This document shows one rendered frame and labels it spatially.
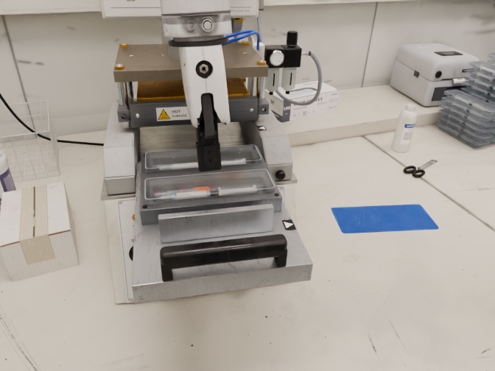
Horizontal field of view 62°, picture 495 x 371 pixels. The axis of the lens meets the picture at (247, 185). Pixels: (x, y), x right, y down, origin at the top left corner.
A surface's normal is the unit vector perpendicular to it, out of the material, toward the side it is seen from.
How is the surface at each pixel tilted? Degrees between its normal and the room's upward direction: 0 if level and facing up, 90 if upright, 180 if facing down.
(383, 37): 90
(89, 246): 0
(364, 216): 0
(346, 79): 90
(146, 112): 90
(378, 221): 0
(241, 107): 90
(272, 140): 41
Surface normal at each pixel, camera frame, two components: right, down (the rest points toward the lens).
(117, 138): 0.03, -0.84
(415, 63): -0.96, 0.06
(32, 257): 0.41, 0.49
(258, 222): 0.20, 0.53
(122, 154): 0.15, -0.29
